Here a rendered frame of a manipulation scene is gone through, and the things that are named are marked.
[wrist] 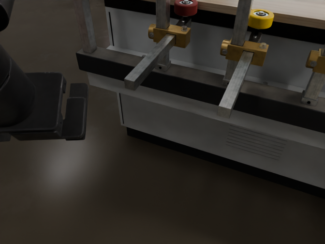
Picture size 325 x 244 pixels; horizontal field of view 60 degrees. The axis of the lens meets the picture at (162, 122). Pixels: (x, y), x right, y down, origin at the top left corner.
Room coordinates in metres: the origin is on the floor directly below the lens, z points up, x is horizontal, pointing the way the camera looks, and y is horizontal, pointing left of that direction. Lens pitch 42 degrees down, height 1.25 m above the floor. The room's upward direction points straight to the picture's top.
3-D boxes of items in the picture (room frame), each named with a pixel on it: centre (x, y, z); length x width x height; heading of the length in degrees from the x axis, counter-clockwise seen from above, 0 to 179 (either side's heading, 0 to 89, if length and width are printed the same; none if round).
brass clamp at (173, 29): (0.89, -0.02, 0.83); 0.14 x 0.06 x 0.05; 66
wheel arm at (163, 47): (0.80, 0.00, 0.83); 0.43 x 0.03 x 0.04; 156
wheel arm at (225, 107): (0.70, -0.23, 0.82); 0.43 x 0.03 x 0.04; 156
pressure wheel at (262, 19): (0.88, -0.31, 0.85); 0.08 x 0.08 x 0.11
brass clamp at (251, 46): (0.79, -0.25, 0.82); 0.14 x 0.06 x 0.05; 66
